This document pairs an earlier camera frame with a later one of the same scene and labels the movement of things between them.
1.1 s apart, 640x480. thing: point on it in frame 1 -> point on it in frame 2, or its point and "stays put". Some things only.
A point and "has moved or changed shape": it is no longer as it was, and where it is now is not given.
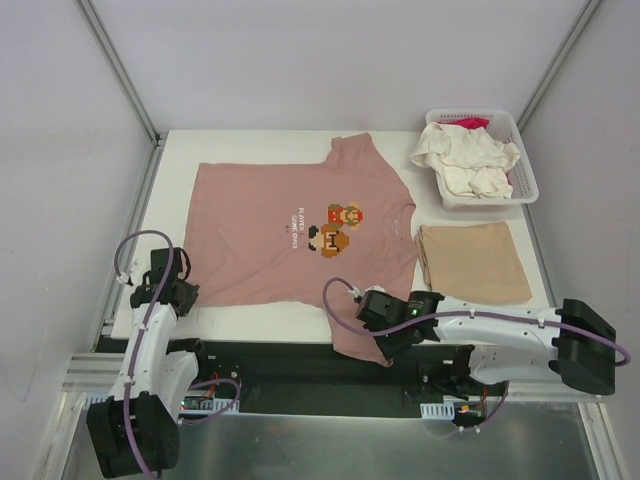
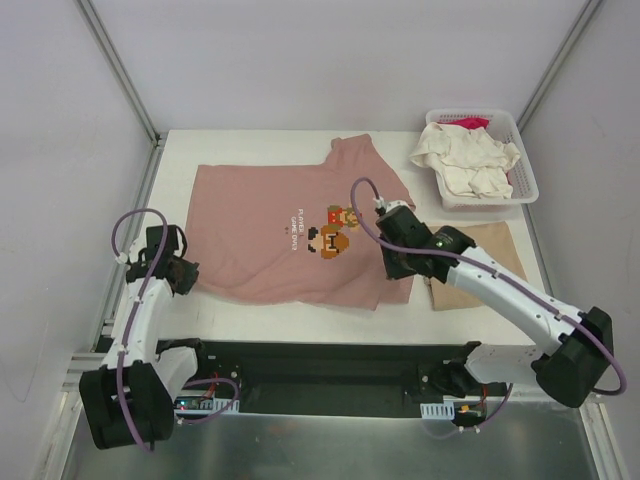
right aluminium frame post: [552, 68] stays put
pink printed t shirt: [314, 233] has moved or changed shape
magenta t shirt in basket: [467, 122] stays put
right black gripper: [388, 347] -> [396, 265]
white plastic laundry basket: [525, 188] stays put
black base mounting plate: [310, 377] stays put
